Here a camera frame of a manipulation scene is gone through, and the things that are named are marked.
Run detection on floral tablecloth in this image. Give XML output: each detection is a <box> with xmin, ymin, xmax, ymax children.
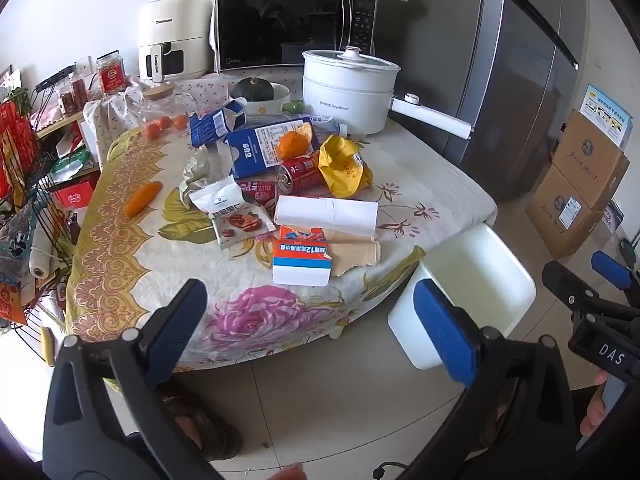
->
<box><xmin>64</xmin><ymin>119</ymin><xmax>498</xmax><ymax>393</ymax></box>

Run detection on glass jar with wooden lid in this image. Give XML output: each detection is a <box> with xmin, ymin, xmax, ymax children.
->
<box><xmin>138</xmin><ymin>85</ymin><xmax>199</xmax><ymax>142</ymax></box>

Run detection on tan cardboard piece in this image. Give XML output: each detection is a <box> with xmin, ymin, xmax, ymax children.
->
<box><xmin>326</xmin><ymin>236</ymin><xmax>382</xmax><ymax>277</ymax></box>

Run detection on large blue milk carton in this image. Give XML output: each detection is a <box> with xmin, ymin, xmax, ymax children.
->
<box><xmin>223</xmin><ymin>115</ymin><xmax>321</xmax><ymax>179</ymax></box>

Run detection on grey refrigerator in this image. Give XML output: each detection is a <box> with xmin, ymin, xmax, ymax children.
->
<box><xmin>444</xmin><ymin>0</ymin><xmax>587</xmax><ymax>201</ymax></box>

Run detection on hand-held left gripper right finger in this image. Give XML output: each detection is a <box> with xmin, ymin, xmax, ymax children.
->
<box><xmin>400</xmin><ymin>278</ymin><xmax>583</xmax><ymax>480</ymax></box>

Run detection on white plastic trash bin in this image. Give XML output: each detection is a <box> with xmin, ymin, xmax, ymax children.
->
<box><xmin>387</xmin><ymin>223</ymin><xmax>537</xmax><ymax>371</ymax></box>

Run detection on person's sandalled foot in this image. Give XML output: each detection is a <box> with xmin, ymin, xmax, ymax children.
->
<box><xmin>159</xmin><ymin>384</ymin><xmax>245</xmax><ymax>462</ymax></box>

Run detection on red label jar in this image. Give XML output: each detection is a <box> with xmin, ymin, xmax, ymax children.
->
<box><xmin>95</xmin><ymin>50</ymin><xmax>126</xmax><ymax>96</ymax></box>

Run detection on yellow snack bag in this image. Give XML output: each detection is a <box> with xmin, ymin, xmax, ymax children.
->
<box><xmin>319</xmin><ymin>135</ymin><xmax>374</xmax><ymax>200</ymax></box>

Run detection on crumpled grey paper wrapper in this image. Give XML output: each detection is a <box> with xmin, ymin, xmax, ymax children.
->
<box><xmin>178</xmin><ymin>146</ymin><xmax>237</xmax><ymax>207</ymax></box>

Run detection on blue wall leaflet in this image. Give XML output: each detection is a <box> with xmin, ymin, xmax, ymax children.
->
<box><xmin>579</xmin><ymin>84</ymin><xmax>635</xmax><ymax>149</ymax></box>

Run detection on crushed clear plastic bottle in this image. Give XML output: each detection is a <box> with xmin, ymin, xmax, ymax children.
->
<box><xmin>247</xmin><ymin>113</ymin><xmax>349</xmax><ymax>137</ymax></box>

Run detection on orange tangerine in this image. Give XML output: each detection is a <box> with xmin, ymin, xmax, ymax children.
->
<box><xmin>277</xmin><ymin>131</ymin><xmax>310</xmax><ymax>160</ymax></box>

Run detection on crumpled blue milk carton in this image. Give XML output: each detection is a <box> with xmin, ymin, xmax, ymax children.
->
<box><xmin>190</xmin><ymin>97</ymin><xmax>249</xmax><ymax>149</ymax></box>

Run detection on red drink can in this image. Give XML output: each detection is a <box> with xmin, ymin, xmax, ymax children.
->
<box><xmin>276</xmin><ymin>151</ymin><xmax>327</xmax><ymax>196</ymax></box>

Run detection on red box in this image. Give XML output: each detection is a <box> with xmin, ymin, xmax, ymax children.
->
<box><xmin>54</xmin><ymin>179</ymin><xmax>99</xmax><ymax>212</ymax></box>

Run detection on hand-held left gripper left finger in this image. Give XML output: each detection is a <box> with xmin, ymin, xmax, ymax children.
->
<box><xmin>42</xmin><ymin>278</ymin><xmax>208</xmax><ymax>480</ymax></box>

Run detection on black microwave oven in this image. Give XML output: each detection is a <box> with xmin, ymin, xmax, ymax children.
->
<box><xmin>214</xmin><ymin>0</ymin><xmax>379</xmax><ymax>74</ymax></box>

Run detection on dark red wrapper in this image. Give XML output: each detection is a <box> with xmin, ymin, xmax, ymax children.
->
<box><xmin>235</xmin><ymin>177</ymin><xmax>279</xmax><ymax>207</ymax></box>

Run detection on cardboard box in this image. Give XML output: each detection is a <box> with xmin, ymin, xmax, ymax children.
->
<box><xmin>525</xmin><ymin>164</ymin><xmax>619</xmax><ymax>261</ymax></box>
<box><xmin>550</xmin><ymin>108</ymin><xmax>631</xmax><ymax>211</ymax></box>

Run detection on small-print white floral cloth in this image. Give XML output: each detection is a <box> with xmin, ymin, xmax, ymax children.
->
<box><xmin>82</xmin><ymin>72</ymin><xmax>303</xmax><ymax>162</ymax></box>

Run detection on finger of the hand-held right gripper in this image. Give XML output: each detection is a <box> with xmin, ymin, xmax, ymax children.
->
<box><xmin>541</xmin><ymin>259</ymin><xmax>602</xmax><ymax>322</ymax></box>
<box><xmin>591</xmin><ymin>251</ymin><xmax>640</xmax><ymax>306</ymax></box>

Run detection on black wire rack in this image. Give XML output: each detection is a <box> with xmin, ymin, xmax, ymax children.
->
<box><xmin>0</xmin><ymin>67</ymin><xmax>85</xmax><ymax>357</ymax></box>

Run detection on white bowl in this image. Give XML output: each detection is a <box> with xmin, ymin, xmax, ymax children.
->
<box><xmin>229</xmin><ymin>82</ymin><xmax>292</xmax><ymax>116</ymax></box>

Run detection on white paper box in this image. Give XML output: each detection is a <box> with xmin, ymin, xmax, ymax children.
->
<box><xmin>272</xmin><ymin>195</ymin><xmax>379</xmax><ymax>241</ymax></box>

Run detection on red hanging packets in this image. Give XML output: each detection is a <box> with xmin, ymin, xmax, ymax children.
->
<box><xmin>0</xmin><ymin>100</ymin><xmax>42</xmax><ymax>202</ymax></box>

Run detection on orange carrot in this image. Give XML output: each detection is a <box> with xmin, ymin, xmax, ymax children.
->
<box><xmin>123</xmin><ymin>180</ymin><xmax>164</xmax><ymax>219</ymax></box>

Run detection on person's right hand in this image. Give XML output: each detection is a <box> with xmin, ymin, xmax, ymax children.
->
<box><xmin>579</xmin><ymin>370</ymin><xmax>609</xmax><ymax>439</ymax></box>

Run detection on white electric cooking pot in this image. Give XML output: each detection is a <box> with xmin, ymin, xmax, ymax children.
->
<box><xmin>302</xmin><ymin>46</ymin><xmax>474</xmax><ymax>141</ymax></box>

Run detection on orange blue white carton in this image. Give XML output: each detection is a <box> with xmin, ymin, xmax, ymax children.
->
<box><xmin>272</xmin><ymin>225</ymin><xmax>335</xmax><ymax>287</ymax></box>

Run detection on nut print snack packet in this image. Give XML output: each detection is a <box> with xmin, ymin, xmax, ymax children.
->
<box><xmin>210</xmin><ymin>207</ymin><xmax>277</xmax><ymax>250</ymax></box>

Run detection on red chilli jar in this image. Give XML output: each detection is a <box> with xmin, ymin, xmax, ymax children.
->
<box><xmin>57</xmin><ymin>72</ymin><xmax>91</xmax><ymax>114</ymax></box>

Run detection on dark green squash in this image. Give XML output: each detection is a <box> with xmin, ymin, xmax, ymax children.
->
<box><xmin>230</xmin><ymin>76</ymin><xmax>275</xmax><ymax>103</ymax></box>

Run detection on white snack packet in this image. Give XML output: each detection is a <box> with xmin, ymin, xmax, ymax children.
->
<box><xmin>188</xmin><ymin>177</ymin><xmax>247</xmax><ymax>214</ymax></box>

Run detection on white air fryer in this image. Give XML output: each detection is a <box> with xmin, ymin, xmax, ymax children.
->
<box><xmin>138</xmin><ymin>0</ymin><xmax>215</xmax><ymax>83</ymax></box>

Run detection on white yarn spool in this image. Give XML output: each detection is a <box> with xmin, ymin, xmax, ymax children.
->
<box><xmin>27</xmin><ymin>231</ymin><xmax>57</xmax><ymax>279</ymax></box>

